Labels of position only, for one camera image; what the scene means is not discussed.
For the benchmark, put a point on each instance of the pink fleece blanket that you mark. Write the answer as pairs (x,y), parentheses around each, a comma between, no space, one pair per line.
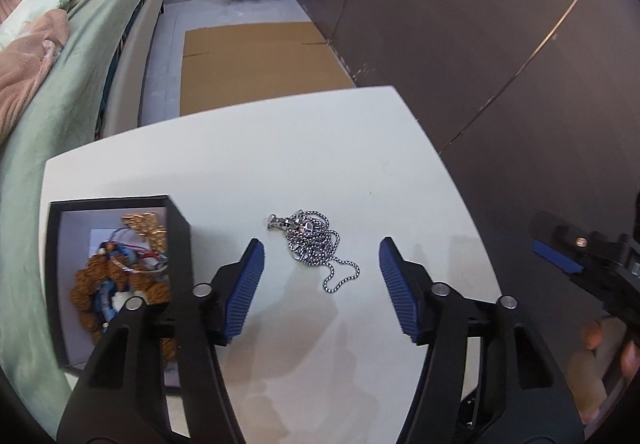
(25,59)

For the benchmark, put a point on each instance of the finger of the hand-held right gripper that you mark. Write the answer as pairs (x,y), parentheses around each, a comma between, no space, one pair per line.
(555,254)

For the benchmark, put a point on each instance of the black gift box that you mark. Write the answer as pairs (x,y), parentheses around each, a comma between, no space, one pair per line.
(177,244)

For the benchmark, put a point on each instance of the bed frame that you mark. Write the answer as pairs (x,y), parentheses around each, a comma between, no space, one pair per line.
(135,64)

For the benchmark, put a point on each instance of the cardboard sheet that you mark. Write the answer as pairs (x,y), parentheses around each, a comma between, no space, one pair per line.
(250,69)

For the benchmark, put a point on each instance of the white pouch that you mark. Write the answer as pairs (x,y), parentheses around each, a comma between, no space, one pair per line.
(119,301)

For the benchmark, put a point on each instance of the gold ornament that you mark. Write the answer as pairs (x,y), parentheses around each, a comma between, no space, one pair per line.
(145,224)

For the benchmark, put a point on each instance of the person's right hand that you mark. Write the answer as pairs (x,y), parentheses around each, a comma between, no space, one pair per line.
(592,335)

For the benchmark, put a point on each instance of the green bed sheet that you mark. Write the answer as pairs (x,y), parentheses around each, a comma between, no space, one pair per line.
(60,114)

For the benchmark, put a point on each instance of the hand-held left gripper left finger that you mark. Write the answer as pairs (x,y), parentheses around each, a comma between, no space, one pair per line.
(245,284)

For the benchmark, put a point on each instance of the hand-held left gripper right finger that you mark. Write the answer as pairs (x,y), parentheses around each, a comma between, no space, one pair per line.
(397,289)

